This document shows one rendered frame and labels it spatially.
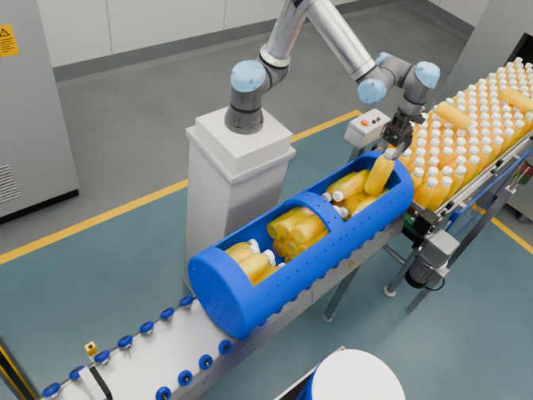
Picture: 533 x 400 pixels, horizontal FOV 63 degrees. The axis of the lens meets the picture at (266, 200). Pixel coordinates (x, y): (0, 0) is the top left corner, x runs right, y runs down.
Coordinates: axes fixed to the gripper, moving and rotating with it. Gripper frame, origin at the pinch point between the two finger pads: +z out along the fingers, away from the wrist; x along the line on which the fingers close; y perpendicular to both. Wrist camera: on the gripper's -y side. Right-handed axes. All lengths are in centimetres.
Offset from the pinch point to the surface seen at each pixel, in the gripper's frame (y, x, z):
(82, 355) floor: 105, -59, 132
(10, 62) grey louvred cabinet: 74, -155, 28
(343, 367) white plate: 58, 38, 28
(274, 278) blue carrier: 62, 8, 12
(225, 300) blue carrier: 76, 3, 17
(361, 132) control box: -29.0, -27.5, 22.8
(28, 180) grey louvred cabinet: 83, -156, 101
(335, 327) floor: -11, 13, 132
